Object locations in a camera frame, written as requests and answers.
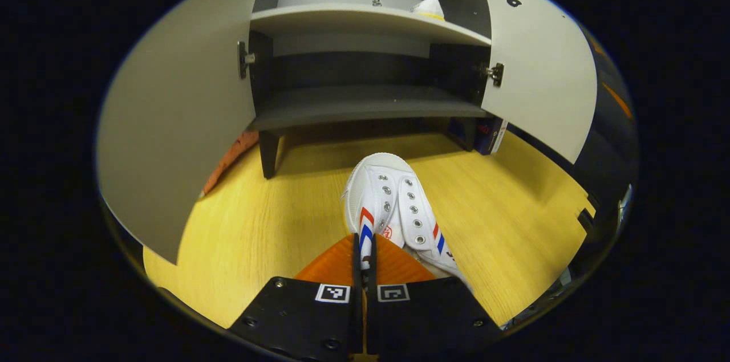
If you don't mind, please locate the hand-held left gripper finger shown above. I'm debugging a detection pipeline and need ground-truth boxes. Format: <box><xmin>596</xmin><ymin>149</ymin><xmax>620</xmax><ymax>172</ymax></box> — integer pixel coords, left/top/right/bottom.
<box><xmin>365</xmin><ymin>234</ymin><xmax>502</xmax><ymax>362</ymax></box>
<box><xmin>228</xmin><ymin>234</ymin><xmax>366</xmax><ymax>362</ymax></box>

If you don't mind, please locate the white striped shoe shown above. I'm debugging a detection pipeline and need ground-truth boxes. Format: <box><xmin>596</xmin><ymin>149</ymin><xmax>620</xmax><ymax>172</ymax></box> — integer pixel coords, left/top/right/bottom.
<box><xmin>411</xmin><ymin>0</ymin><xmax>445</xmax><ymax>22</ymax></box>
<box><xmin>341</xmin><ymin>152</ymin><xmax>474</xmax><ymax>294</ymax></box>

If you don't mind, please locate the white shoe cabinet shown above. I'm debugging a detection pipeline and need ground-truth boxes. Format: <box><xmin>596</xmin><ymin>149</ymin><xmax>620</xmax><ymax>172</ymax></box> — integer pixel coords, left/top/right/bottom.
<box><xmin>237</xmin><ymin>0</ymin><xmax>505</xmax><ymax>180</ymax></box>

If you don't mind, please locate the white shoe cabinet door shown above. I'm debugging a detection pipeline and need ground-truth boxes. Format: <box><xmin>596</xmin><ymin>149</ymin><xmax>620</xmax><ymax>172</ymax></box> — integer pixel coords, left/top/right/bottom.
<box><xmin>96</xmin><ymin>0</ymin><xmax>286</xmax><ymax>265</ymax></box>
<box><xmin>465</xmin><ymin>0</ymin><xmax>598</xmax><ymax>164</ymax></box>

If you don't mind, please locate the blue and white box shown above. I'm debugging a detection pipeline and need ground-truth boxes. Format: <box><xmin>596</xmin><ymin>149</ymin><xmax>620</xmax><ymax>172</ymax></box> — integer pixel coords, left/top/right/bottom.
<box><xmin>476</xmin><ymin>117</ymin><xmax>508</xmax><ymax>156</ymax></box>

